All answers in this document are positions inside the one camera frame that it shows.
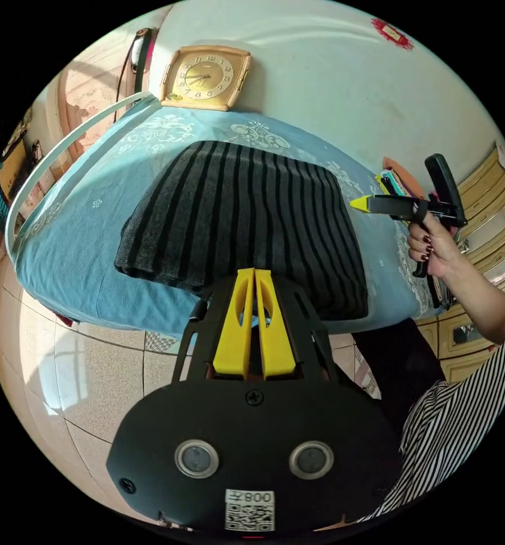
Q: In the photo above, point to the person's right forearm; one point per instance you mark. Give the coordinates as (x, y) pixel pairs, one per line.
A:
(482, 304)

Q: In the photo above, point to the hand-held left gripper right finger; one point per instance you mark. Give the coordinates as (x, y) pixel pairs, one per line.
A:
(276, 340)

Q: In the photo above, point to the gray pants with black stripes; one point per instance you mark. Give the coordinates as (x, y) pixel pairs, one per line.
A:
(244, 213)

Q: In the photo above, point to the square golden wall clock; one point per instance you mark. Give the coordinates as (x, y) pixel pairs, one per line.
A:
(203, 78)

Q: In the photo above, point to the person's body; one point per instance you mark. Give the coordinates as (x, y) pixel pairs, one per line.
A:
(448, 426)

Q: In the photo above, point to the person's right hand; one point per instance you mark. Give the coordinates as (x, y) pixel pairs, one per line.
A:
(439, 247)

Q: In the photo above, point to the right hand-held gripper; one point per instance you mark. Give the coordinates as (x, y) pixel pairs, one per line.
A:
(399, 208)

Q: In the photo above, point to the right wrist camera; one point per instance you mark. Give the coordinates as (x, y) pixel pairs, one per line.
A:
(443, 181)

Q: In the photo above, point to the pile of clothes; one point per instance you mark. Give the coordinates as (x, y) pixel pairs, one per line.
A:
(399, 179)

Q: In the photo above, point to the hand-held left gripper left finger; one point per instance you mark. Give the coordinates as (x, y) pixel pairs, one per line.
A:
(231, 340)

